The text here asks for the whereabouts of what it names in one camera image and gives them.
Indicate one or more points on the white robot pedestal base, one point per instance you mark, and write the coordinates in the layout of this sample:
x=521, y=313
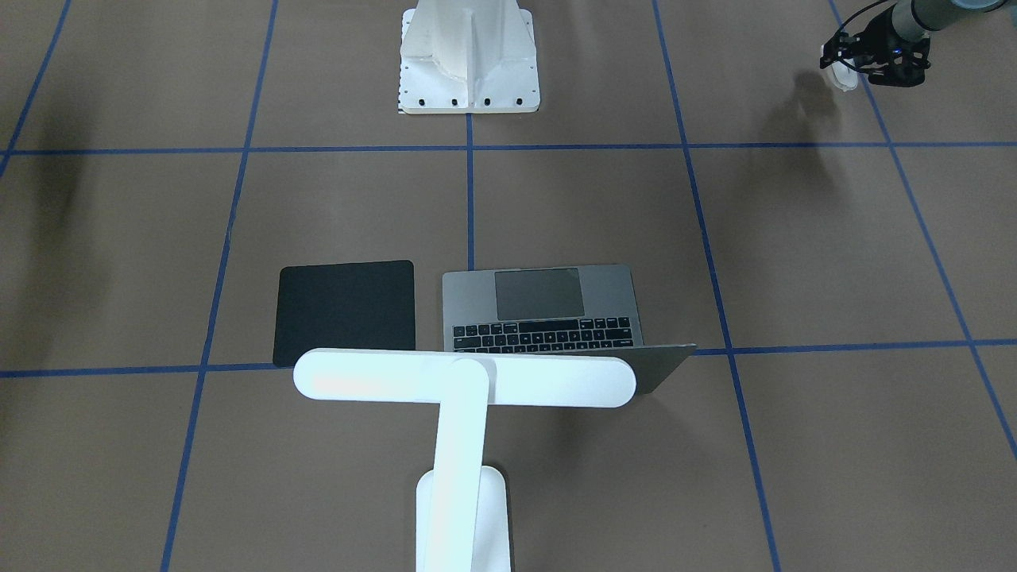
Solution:
x=468, y=57

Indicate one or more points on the white desk lamp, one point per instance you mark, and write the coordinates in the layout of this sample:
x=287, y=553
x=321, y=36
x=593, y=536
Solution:
x=462, y=504

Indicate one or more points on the white computer mouse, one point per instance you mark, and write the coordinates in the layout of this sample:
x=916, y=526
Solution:
x=842, y=77

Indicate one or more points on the black mouse pad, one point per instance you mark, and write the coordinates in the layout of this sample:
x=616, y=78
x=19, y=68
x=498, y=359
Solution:
x=344, y=306

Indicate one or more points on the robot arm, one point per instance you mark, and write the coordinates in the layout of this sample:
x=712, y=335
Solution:
x=913, y=20

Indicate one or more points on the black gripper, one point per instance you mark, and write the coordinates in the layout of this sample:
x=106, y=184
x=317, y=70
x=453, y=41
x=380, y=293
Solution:
x=875, y=42

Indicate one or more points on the grey laptop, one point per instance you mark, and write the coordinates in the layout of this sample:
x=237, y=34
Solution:
x=570, y=310

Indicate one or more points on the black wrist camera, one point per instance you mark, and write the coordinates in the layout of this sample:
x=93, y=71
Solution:
x=899, y=63

